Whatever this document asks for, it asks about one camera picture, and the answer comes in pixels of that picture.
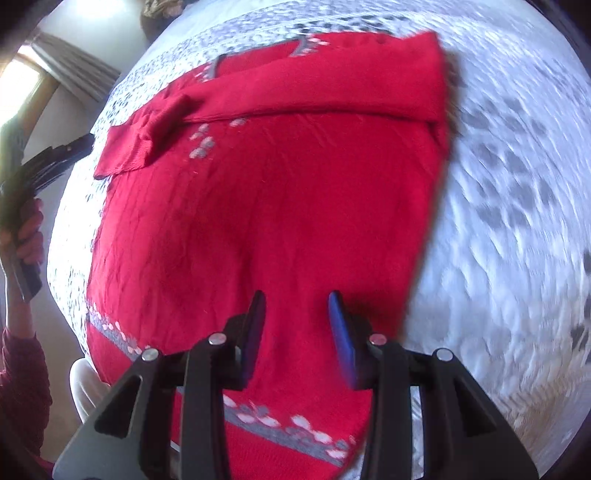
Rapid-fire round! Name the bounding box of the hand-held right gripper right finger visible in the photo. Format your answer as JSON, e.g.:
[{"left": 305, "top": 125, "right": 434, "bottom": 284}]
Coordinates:
[{"left": 327, "top": 291, "right": 540, "bottom": 480}]

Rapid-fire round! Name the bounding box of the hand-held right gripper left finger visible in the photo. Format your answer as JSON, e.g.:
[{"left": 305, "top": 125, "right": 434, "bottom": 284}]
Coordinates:
[{"left": 52, "top": 290, "right": 267, "bottom": 480}]

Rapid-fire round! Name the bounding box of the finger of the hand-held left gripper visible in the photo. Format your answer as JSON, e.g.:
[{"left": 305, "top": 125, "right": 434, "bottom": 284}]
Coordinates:
[
  {"left": 21, "top": 150, "right": 75, "bottom": 191},
  {"left": 44, "top": 133, "right": 96, "bottom": 160}
]

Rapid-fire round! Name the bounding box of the red knit sweater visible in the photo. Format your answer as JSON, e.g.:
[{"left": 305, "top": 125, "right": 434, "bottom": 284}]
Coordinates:
[{"left": 85, "top": 30, "right": 455, "bottom": 478}]

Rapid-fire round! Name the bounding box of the person's left forearm red sleeve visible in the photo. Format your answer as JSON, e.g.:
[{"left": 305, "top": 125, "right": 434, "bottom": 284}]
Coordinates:
[{"left": 0, "top": 258, "right": 52, "bottom": 478}]

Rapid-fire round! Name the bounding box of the person's left hand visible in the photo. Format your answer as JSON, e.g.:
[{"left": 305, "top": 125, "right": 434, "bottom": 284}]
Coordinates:
[{"left": 0, "top": 198, "right": 45, "bottom": 278}]

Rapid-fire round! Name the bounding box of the grey pleated curtain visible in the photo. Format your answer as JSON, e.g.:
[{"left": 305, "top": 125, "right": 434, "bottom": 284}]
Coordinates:
[{"left": 28, "top": 31, "right": 122, "bottom": 106}]

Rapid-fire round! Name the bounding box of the person's white trouser leg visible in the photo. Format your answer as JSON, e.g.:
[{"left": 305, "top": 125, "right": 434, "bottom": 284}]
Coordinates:
[{"left": 69, "top": 359, "right": 112, "bottom": 426}]

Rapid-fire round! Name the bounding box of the white grey patterned bedspread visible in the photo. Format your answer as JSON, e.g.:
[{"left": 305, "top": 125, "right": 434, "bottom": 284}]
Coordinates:
[{"left": 44, "top": 0, "right": 591, "bottom": 480}]

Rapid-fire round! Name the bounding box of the window with wooden frame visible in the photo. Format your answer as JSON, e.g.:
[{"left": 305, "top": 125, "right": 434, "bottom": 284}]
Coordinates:
[{"left": 0, "top": 52, "right": 58, "bottom": 139}]

